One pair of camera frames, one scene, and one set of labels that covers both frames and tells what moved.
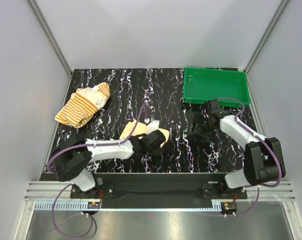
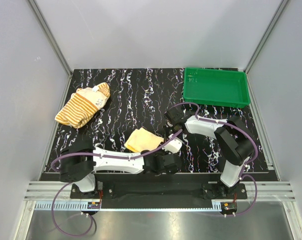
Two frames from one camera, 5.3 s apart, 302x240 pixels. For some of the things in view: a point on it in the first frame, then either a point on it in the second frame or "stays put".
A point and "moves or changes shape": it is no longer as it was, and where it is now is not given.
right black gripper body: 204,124 → 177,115
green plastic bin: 201,84 stays put
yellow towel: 134,128 moves or changes shape
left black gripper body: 153,151 → 163,153
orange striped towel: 82,105 stays put
